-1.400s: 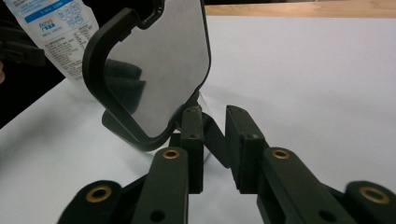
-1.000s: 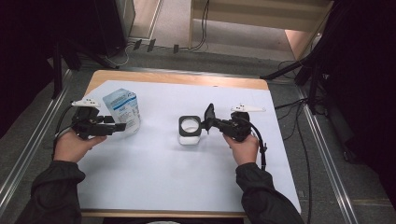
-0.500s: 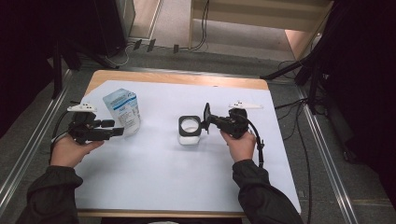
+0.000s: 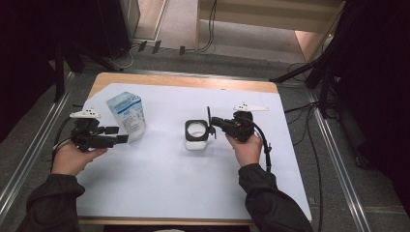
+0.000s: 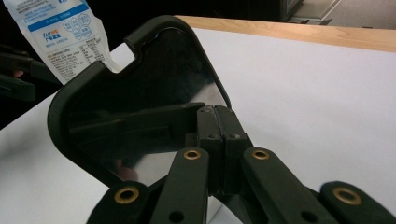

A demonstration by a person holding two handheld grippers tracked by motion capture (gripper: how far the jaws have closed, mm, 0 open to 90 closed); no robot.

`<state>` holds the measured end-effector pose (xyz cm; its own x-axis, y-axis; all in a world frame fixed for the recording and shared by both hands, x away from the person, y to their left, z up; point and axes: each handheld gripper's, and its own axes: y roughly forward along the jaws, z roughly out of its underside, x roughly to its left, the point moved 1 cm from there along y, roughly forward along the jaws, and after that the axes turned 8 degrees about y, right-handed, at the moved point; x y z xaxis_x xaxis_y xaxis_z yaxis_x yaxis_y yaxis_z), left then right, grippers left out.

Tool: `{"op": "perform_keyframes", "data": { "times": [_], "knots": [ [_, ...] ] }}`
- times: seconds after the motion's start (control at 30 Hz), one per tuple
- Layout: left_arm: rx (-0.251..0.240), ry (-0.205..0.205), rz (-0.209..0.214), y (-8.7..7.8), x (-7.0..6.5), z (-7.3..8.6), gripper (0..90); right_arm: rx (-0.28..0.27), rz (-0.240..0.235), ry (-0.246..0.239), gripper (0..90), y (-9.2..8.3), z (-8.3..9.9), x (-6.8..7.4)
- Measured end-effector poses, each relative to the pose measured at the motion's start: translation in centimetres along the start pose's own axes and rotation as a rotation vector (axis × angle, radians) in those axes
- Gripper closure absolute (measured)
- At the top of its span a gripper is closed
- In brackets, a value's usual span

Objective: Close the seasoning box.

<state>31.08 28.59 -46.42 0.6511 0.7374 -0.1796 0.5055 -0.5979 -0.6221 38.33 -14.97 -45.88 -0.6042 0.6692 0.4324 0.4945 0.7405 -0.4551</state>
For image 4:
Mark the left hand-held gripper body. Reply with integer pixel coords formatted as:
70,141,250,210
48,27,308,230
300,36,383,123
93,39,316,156
69,108,112,153

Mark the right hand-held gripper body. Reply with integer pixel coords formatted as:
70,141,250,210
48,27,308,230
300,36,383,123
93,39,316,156
225,102,270,143

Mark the white and blue pouch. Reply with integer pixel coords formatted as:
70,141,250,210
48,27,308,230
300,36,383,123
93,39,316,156
105,91,147,143

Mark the glass jar with black rim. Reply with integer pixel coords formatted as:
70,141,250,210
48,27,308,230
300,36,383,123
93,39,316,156
184,119,210,152

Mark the person's right hand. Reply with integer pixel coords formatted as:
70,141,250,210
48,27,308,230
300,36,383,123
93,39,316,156
225,133,264,168

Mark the person's left hand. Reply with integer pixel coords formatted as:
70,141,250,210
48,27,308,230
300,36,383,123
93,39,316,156
51,139,109,177

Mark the black metal stand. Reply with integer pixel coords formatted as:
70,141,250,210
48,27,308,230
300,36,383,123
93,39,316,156
52,42,124,103

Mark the black tripod stand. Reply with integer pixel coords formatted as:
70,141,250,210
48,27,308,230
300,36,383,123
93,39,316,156
270,47,342,119

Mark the dark cabinet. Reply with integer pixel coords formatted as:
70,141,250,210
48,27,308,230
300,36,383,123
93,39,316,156
96,0,141,59

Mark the black curtain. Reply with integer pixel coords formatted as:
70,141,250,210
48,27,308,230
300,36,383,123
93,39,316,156
325,0,410,220
0,0,101,144

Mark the wooden shelf unit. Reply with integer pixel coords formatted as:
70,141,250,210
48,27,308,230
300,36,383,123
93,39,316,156
194,0,346,63

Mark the left hand-held gripper cable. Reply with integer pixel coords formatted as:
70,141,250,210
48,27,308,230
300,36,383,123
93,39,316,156
51,117,76,168

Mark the hand-held gripper cable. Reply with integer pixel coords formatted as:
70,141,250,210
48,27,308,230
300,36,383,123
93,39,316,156
51,117,76,168
245,117,274,173

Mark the right hand-held gripper cable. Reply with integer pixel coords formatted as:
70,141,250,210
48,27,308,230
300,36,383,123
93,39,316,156
245,117,274,173

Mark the metal floor rail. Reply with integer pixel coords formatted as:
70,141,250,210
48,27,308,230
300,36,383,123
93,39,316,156
0,72,75,223
306,88,371,232

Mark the black hanging cable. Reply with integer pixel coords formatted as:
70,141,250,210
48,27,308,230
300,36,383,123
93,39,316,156
196,0,218,53

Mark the black floor cable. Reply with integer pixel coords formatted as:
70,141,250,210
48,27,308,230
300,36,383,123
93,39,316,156
284,62,324,232

